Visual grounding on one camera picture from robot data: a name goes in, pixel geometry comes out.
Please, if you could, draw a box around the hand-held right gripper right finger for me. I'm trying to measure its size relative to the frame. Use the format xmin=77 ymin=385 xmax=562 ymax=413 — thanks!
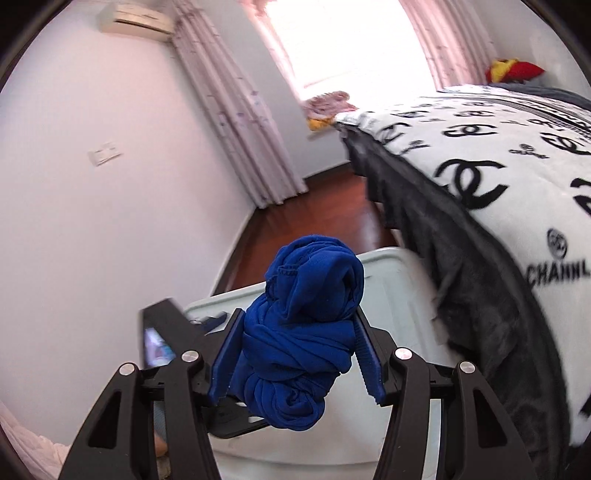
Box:
xmin=353 ymin=310 xmax=539 ymax=480

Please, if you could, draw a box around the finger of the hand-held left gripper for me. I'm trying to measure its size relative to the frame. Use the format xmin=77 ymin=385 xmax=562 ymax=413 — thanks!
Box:
xmin=208 ymin=394 xmax=269 ymax=439
xmin=187 ymin=312 xmax=230 ymax=335

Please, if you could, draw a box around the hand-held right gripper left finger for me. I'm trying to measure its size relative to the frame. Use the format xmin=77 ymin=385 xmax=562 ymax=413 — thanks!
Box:
xmin=58 ymin=308 xmax=245 ymax=480

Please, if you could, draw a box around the blue cloth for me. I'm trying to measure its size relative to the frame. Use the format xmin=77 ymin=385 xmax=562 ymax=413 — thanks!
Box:
xmin=236 ymin=234 xmax=365 ymax=432

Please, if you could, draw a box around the white logo bed blanket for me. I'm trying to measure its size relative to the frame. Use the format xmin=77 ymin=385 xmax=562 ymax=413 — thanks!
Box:
xmin=342 ymin=80 xmax=591 ymax=480

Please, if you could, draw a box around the white quilted jacket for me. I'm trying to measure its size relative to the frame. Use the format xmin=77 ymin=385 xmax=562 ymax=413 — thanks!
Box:
xmin=0 ymin=399 xmax=71 ymax=480

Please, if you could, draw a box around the pale pink curtain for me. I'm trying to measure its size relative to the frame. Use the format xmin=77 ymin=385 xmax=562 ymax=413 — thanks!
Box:
xmin=399 ymin=0 xmax=500 ymax=94
xmin=171 ymin=0 xmax=309 ymax=210

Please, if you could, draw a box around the pink cloth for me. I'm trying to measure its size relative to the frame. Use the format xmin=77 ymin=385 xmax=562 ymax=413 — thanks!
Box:
xmin=300 ymin=91 xmax=360 ymax=122

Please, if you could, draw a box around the white printed blanket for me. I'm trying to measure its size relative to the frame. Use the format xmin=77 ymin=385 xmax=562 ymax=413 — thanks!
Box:
xmin=332 ymin=83 xmax=591 ymax=445

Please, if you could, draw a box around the white air conditioner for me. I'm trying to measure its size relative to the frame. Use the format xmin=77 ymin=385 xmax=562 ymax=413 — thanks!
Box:
xmin=98 ymin=2 xmax=175 ymax=44

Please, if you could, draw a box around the window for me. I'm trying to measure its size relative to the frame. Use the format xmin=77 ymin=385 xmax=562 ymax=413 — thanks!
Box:
xmin=249 ymin=0 xmax=440 ymax=101

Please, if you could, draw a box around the red yellow plush toy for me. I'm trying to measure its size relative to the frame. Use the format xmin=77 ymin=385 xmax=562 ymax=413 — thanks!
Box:
xmin=485 ymin=58 xmax=546 ymax=85

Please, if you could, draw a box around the white wall switch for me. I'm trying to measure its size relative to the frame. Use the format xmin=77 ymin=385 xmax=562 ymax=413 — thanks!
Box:
xmin=89 ymin=142 xmax=124 ymax=166

